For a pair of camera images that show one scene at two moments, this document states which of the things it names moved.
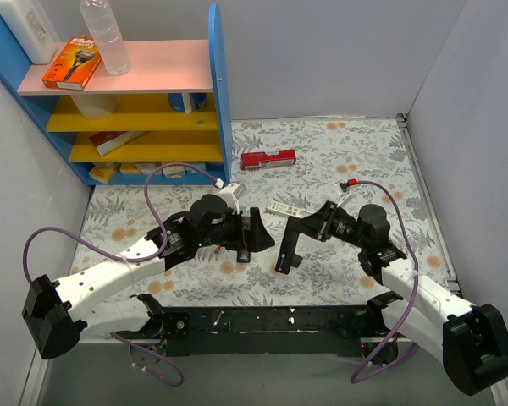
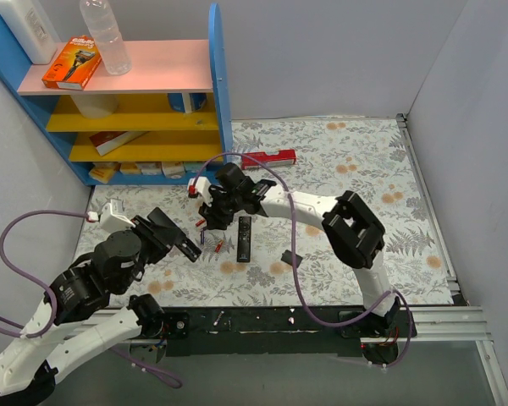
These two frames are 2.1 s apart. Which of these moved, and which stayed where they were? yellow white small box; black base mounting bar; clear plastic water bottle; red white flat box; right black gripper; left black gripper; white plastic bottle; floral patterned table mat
Moved: left black gripper; right black gripper
Stayed: white plastic bottle; black base mounting bar; red white flat box; floral patterned table mat; clear plastic water bottle; yellow white small box
